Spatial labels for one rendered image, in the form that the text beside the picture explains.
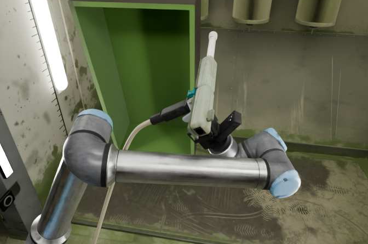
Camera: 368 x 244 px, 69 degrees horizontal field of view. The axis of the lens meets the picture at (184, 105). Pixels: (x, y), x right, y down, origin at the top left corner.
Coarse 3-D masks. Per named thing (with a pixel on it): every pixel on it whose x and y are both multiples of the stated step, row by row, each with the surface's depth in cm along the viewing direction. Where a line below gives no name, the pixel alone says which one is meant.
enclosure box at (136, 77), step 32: (96, 0) 125; (128, 0) 124; (160, 0) 123; (192, 0) 122; (96, 32) 157; (128, 32) 172; (160, 32) 169; (192, 32) 128; (96, 64) 160; (128, 64) 189; (160, 64) 186; (192, 64) 140; (128, 96) 211; (160, 96) 206; (128, 128) 227; (160, 128) 226
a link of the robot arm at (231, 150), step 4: (228, 136) 87; (232, 140) 86; (228, 144) 85; (232, 144) 85; (236, 144) 87; (224, 148) 85; (228, 148) 84; (232, 148) 85; (236, 148) 87; (212, 152) 86; (216, 152) 86; (220, 152) 85; (224, 152) 84; (228, 152) 85; (232, 152) 85; (236, 152) 87; (228, 156) 85; (232, 156) 86
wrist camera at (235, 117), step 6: (234, 114) 78; (240, 114) 79; (228, 120) 79; (234, 120) 76; (240, 120) 77; (222, 126) 82; (228, 126) 78; (234, 126) 78; (222, 132) 80; (228, 132) 80; (216, 138) 83; (222, 138) 82
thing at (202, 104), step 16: (208, 48) 92; (208, 64) 82; (208, 80) 76; (208, 96) 72; (160, 112) 81; (176, 112) 77; (192, 112) 69; (208, 112) 68; (192, 128) 66; (208, 128) 66
